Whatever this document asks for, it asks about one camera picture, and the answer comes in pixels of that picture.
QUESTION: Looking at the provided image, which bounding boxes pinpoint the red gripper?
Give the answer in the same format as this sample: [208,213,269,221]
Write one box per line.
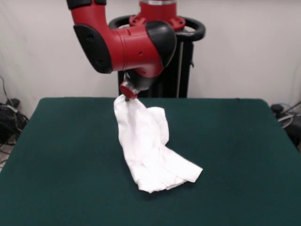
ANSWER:
[119,81,140,103]

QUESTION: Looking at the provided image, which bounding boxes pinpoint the white towel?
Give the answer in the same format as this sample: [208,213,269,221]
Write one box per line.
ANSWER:
[113,95,204,194]

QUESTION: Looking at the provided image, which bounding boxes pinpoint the dark green table cloth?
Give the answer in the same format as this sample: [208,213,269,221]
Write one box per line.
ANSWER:
[0,97,301,226]

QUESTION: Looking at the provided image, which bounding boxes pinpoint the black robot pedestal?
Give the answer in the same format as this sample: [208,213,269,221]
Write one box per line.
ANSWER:
[108,15,206,98]

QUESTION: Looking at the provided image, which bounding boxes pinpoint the black cable tangle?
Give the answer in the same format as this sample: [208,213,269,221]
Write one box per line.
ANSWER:
[0,75,30,163]

